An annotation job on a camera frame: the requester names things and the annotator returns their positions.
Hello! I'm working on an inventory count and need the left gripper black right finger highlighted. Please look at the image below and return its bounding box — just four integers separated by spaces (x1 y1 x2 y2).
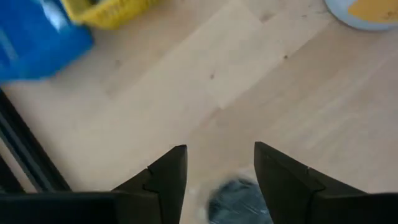
254 141 368 224

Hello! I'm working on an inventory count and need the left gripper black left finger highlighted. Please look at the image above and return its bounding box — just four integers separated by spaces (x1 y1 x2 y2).
111 144 188 224

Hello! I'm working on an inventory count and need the clear packet with dark sponge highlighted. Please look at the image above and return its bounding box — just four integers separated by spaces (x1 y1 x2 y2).
189 169 274 224

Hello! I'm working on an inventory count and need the yellow plastic basket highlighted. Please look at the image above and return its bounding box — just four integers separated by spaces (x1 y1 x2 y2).
60 0 159 30

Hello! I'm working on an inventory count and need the yellow disinfecting wipes canister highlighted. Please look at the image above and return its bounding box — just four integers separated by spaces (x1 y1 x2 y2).
323 0 398 32

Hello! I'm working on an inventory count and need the blue plastic basket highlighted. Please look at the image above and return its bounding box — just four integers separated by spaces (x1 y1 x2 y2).
0 0 95 82

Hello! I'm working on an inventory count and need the black metal table frame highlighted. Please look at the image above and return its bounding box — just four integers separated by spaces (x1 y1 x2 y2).
0 88 72 194

